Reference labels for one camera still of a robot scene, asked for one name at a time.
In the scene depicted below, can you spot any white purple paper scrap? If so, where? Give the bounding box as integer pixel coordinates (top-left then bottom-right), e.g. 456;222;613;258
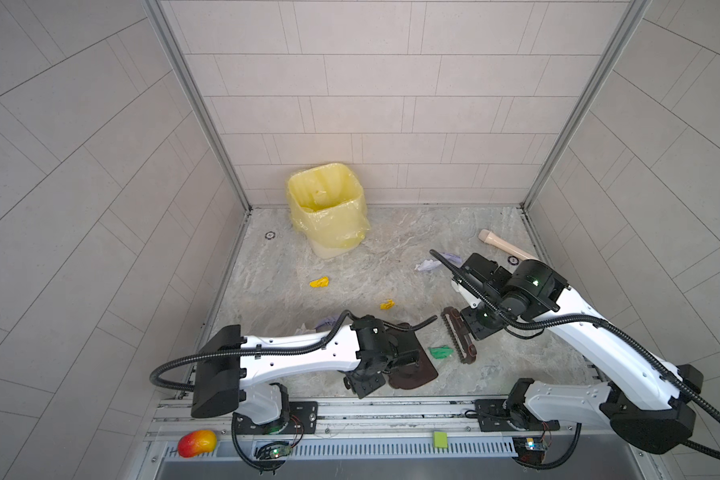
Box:
295;314;339;335

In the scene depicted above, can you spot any left circuit board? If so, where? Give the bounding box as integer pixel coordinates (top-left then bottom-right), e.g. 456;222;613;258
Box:
255;441;293;461

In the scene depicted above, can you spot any purple paper scrap far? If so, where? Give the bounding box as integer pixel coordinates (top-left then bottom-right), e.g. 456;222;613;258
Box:
442;252;463;266

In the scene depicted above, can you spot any aluminium front rail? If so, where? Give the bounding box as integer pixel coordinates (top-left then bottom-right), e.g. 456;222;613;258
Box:
143;395;649;460

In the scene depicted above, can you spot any white paper scrap far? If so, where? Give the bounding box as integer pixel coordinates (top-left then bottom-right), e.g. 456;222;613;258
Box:
414;259;442;272

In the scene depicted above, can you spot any red yellow mango toy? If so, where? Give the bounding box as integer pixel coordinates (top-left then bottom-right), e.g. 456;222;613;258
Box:
177;429;218;458

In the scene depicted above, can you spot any brown hand brush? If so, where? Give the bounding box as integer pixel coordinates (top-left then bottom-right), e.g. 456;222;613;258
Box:
441;306;477;364

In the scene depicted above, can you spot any yellow paper scrap left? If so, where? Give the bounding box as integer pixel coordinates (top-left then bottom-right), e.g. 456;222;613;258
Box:
309;276;330;288

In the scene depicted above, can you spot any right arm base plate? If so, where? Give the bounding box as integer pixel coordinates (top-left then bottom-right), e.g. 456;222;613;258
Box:
463;399;560;432

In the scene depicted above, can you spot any green paper scrap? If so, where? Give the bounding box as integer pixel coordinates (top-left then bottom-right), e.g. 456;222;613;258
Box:
429;345;454;360

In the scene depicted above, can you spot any right circuit board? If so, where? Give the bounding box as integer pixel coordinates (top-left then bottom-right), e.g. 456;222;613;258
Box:
512;437;549;466

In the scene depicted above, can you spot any brown dustpan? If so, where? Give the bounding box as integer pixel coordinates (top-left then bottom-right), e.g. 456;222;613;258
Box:
387;329;438;390

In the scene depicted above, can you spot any circuit board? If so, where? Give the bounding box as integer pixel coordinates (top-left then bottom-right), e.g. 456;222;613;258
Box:
255;441;293;461
512;437;549;466

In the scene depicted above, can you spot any beige wooden rolling pin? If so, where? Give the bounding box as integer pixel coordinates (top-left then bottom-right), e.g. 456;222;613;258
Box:
478;229;537;261

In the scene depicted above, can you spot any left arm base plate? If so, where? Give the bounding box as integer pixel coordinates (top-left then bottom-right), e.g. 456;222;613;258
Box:
232;401;318;435

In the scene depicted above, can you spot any yellow-lined trash bin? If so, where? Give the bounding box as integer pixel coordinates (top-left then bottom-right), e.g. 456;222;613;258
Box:
286;163;370;259

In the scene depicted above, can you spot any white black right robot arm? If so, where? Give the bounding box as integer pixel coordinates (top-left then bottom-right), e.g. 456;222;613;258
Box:
431;251;720;460

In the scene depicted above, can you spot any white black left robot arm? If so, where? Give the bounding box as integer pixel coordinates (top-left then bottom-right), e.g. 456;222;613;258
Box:
149;310;436;473

